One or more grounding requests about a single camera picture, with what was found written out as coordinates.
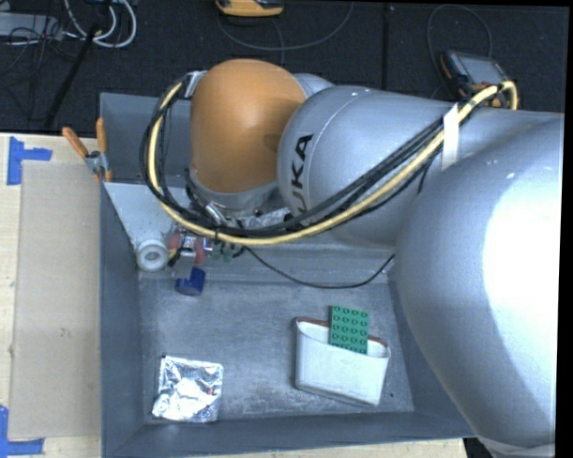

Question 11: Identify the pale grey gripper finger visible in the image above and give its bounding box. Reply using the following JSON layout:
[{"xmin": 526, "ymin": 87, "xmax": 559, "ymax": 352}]
[{"xmin": 173, "ymin": 235, "xmax": 199, "ymax": 282}]

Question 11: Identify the blue cylinder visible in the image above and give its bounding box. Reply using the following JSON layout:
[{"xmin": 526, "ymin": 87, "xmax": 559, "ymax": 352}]
[{"xmin": 173, "ymin": 266, "xmax": 207, "ymax": 298}]

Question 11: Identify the white cylinder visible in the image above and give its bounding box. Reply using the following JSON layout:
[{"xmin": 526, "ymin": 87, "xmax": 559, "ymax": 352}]
[{"xmin": 134, "ymin": 236, "xmax": 171, "ymax": 274}]

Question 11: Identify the grey metal bin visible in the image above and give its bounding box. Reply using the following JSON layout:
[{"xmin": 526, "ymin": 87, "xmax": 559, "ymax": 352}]
[{"xmin": 86, "ymin": 92, "xmax": 487, "ymax": 458}]

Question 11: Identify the silver foil packet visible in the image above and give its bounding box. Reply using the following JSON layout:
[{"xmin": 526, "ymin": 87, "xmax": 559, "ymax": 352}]
[{"xmin": 150, "ymin": 354, "xmax": 226, "ymax": 425}]

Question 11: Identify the brown cardboard board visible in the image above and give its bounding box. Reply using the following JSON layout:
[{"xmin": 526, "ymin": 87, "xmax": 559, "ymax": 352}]
[{"xmin": 6, "ymin": 160, "xmax": 113, "ymax": 444}]

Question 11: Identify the green studded flat block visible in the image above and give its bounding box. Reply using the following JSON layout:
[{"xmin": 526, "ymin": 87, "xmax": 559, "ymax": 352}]
[{"xmin": 327, "ymin": 305, "xmax": 372, "ymax": 356}]

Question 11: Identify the white paper cup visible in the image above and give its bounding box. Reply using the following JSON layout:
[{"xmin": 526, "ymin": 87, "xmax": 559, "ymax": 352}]
[{"xmin": 292, "ymin": 315, "xmax": 394, "ymax": 408}]

